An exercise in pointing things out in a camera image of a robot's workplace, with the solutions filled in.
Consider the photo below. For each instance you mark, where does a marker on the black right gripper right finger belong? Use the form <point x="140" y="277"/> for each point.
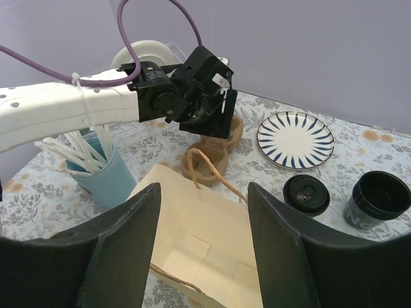
<point x="303" y="263"/>

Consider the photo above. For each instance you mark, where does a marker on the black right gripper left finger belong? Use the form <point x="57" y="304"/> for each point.
<point x="103" y="262"/>

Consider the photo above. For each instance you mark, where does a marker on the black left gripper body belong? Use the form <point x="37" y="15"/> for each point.
<point x="200" y="97"/>

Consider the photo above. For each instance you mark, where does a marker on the black coffee cup lid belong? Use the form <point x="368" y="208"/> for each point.
<point x="306" y="190"/>

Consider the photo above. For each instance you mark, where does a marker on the brown paper bag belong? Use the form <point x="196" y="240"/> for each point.
<point x="203" y="245"/>

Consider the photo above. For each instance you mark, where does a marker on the black takeout coffee cup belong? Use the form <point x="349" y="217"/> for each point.
<point x="310" y="211"/>

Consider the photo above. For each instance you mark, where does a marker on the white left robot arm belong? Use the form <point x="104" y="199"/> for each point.
<point x="29" y="113"/>

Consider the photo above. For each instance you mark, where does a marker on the brown cardboard cup carrier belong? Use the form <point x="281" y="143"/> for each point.
<point x="217" y="150"/>

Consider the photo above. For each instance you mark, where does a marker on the plain white plate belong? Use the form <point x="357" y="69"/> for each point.
<point x="146" y="50"/>

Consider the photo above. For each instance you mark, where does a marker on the light blue straw cup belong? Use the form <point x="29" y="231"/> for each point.
<point x="110" y="186"/>

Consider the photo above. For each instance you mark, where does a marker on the blue striped white plate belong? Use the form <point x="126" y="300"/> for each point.
<point x="295" y="140"/>

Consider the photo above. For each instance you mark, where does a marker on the stack of black cups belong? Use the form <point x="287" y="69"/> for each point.
<point x="376" y="197"/>

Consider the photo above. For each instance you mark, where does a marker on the white wrapped straws bundle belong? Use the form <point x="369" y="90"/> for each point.
<point x="80" y="152"/>

